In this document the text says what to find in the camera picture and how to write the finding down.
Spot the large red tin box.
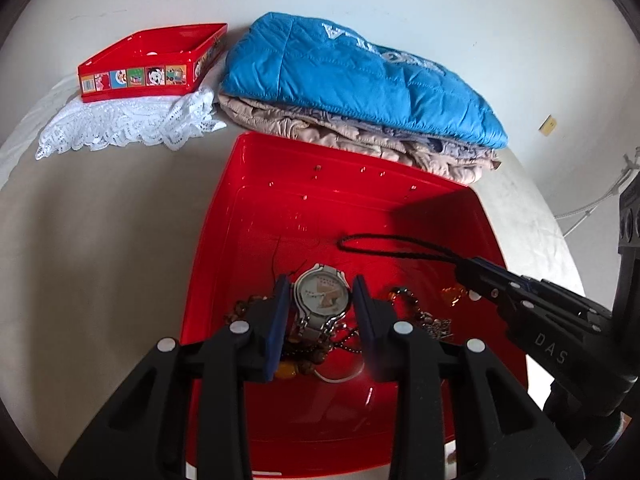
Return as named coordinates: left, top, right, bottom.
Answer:
left=181, top=131, right=529, bottom=478

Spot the white lace cloth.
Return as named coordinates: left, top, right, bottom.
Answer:
left=35, top=87, right=228, bottom=162

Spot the colourful stone bead bracelet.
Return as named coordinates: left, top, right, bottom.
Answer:
left=387, top=286, right=451, bottom=332

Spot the white cable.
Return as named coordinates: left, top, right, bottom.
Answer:
left=554, top=147, right=640, bottom=237

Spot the dark bead necklace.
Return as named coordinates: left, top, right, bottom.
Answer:
left=327, top=324, right=373, bottom=357

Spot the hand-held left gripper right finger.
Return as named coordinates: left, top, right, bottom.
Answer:
left=352, top=275, right=583, bottom=480

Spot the silver wristwatch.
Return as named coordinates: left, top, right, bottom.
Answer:
left=287, top=263, right=348, bottom=352

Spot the beige folded clothing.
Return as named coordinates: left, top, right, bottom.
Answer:
left=217, top=92, right=502, bottom=185

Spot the white bed sheet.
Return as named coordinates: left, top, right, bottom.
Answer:
left=0, top=72, right=83, bottom=191

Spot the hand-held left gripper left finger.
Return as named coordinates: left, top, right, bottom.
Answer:
left=59, top=273, right=292, bottom=480

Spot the purple gold ornament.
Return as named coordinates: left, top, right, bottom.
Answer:
left=424, top=316, right=455, bottom=345

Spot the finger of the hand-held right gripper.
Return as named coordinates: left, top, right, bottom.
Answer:
left=467, top=256, right=615, bottom=332
left=454, top=266, right=630, bottom=413

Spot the thin silver bangle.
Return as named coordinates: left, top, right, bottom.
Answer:
left=314, top=364, right=362, bottom=385

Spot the blue quilted jacket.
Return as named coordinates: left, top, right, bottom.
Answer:
left=220, top=11, right=509, bottom=150

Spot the black braided cord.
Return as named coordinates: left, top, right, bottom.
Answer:
left=338, top=234, right=482, bottom=307

